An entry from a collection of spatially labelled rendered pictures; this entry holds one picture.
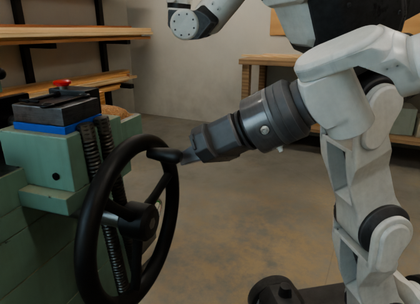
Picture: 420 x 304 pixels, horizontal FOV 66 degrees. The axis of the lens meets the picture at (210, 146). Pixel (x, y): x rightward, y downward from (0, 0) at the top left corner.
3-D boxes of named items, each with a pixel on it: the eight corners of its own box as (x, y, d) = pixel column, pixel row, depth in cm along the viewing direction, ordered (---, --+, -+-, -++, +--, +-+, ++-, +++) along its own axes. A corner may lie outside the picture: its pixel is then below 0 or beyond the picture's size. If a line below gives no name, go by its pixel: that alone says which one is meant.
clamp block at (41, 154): (73, 194, 49) (64, 139, 46) (6, 182, 54) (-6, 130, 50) (126, 159, 63) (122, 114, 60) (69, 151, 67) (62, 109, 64)
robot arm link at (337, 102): (298, 164, 45) (382, 132, 40) (261, 102, 42) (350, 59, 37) (295, 126, 55) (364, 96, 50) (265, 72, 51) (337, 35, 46)
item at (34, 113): (65, 135, 48) (59, 98, 46) (9, 128, 51) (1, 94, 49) (116, 114, 60) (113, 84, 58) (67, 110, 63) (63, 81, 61)
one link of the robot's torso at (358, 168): (374, 214, 100) (364, 66, 83) (419, 249, 84) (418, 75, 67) (329, 230, 99) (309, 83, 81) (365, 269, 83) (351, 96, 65)
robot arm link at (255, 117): (202, 179, 45) (280, 146, 40) (180, 116, 47) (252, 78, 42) (237, 172, 57) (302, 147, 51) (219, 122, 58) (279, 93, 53)
